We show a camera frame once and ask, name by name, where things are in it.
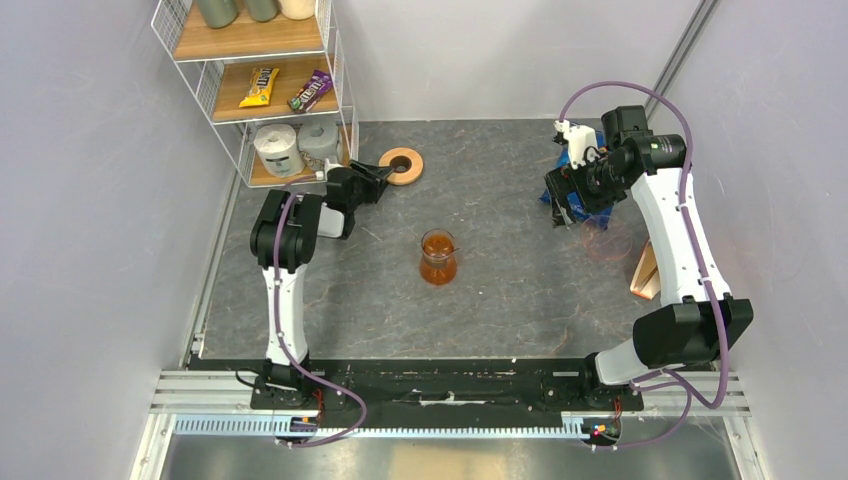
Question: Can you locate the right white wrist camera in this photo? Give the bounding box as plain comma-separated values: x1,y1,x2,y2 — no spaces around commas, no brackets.
553,120,600,169

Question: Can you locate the amber glass carafe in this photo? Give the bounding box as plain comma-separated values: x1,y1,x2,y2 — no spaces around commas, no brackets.
419,229,458,286

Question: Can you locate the white paper roll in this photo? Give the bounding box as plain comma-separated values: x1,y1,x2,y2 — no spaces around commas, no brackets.
253,124,305,178

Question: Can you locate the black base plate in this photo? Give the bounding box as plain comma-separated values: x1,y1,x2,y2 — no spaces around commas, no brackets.
250,358,644,429

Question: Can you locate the purple candy bar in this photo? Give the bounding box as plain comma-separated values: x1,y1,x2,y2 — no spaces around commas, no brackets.
287,70,333,113

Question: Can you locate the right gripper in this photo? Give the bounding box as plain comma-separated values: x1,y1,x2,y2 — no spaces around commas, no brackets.
544,150,628,228

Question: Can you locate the wooden dripper ring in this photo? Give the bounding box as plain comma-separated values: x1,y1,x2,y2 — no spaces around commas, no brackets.
378,147,425,187

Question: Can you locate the yellow M&M's bag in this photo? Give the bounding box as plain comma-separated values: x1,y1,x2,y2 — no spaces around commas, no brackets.
239,67,279,108

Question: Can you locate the green jar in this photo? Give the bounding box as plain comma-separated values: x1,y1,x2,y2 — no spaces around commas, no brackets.
193,0,239,29
243,0,279,23

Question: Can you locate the grey paper roll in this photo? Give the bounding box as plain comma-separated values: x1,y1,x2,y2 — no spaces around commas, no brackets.
297,120,342,171

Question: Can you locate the white wire shelf rack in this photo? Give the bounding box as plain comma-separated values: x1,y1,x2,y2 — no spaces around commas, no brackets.
151,1,359,187

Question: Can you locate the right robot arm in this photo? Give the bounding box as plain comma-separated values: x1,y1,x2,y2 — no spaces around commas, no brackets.
545,105,754,409

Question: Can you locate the wooden filter holder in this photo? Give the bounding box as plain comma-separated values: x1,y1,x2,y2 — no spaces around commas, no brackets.
630,240,661,300

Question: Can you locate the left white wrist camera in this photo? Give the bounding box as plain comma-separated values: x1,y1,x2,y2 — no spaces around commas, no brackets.
313,156,340,182

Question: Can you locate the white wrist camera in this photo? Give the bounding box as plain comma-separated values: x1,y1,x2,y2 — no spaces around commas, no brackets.
313,156,340,182
553,120,600,169

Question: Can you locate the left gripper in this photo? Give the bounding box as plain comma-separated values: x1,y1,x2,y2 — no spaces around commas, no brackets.
346,159,394,212

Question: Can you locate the cream jar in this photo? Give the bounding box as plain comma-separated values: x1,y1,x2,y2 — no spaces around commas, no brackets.
278,0,317,21

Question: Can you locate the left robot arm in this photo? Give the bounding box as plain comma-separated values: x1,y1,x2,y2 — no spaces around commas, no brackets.
249,161,394,409

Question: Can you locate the aluminium rail frame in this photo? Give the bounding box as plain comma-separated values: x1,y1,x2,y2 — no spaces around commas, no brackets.
132,347,769,479

